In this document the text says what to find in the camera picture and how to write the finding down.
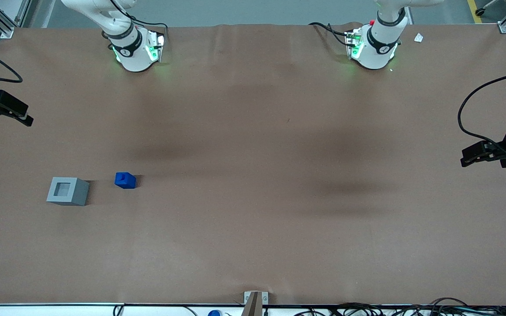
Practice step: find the blue plastic part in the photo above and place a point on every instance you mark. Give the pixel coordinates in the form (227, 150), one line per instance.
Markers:
(125, 181)

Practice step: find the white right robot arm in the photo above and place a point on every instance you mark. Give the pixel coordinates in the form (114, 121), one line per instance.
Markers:
(135, 57)

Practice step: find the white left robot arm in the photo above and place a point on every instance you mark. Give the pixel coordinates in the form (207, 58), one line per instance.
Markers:
(374, 55)

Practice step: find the gray square base block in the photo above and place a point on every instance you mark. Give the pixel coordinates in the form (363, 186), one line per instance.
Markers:
(79, 193)

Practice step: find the white paper scrap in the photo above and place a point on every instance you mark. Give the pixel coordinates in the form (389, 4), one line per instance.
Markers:
(418, 37)

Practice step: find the black caster wheel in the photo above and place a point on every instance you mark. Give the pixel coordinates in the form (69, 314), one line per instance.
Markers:
(480, 12)

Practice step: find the brown table mat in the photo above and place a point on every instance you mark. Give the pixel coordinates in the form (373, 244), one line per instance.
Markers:
(253, 197)

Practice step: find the blue round object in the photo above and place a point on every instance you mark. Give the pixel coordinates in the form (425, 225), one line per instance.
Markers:
(214, 313)

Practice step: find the grey mounting bracket plate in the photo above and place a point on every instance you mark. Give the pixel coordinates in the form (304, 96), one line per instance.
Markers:
(264, 298)

